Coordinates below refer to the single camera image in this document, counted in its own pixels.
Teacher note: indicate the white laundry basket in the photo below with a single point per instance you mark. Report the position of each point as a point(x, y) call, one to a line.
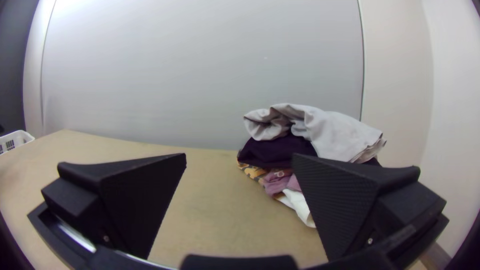
point(11, 141)

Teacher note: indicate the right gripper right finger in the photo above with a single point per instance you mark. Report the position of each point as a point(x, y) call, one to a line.
point(345, 202)

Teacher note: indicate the pile of folded clothes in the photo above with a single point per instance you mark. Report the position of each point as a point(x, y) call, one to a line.
point(330, 131)

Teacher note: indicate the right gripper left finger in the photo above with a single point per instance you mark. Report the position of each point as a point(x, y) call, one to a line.
point(135, 195)

